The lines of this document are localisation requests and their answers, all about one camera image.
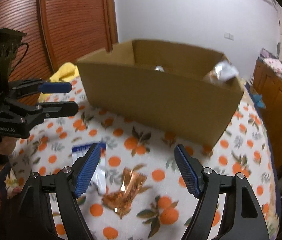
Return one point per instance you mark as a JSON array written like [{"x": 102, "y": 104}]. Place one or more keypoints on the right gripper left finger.
[{"x": 34, "y": 212}]

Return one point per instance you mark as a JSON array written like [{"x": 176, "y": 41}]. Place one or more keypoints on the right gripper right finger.
[{"x": 242, "y": 215}]

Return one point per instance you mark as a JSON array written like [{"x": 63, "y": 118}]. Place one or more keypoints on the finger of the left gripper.
[
  {"x": 46, "y": 86},
  {"x": 51, "y": 108}
]

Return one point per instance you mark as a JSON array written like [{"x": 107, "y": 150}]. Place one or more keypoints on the white blue-text snack bag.
[{"x": 89, "y": 168}]

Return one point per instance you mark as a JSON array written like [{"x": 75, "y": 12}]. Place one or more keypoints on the copper foil wrapper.
[{"x": 121, "y": 201}]

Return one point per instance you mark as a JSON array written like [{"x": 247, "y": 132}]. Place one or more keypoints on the long white orange snack bag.
[{"x": 221, "y": 73}]

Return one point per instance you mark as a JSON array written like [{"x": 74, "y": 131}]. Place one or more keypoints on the white red-label snack bag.
[{"x": 159, "y": 68}]

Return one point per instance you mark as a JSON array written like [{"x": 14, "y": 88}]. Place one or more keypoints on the person's left hand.
[{"x": 7, "y": 145}]

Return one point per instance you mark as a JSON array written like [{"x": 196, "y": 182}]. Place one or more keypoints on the yellow Pikachu plush toy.
[{"x": 68, "y": 72}]

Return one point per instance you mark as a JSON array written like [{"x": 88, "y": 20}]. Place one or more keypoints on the wooden louvered wardrobe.
[{"x": 57, "y": 31}]

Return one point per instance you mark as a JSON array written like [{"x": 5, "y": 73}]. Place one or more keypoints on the orange-print white tablecloth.
[{"x": 163, "y": 207}]

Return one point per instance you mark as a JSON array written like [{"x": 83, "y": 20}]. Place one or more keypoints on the blue cloth on floor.
[{"x": 257, "y": 99}]

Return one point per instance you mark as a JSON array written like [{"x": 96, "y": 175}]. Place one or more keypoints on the wooden sideboard cabinet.
[{"x": 269, "y": 86}]

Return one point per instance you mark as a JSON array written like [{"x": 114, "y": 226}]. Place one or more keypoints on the brown cardboard box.
[{"x": 178, "y": 100}]

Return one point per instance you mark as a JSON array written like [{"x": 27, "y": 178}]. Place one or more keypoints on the folded floral cloth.
[{"x": 274, "y": 64}]

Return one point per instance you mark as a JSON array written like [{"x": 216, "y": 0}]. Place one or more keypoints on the small white fan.
[{"x": 278, "y": 47}]

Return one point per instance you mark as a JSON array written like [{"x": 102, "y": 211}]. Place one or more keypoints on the wall socket plate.
[{"x": 228, "y": 36}]

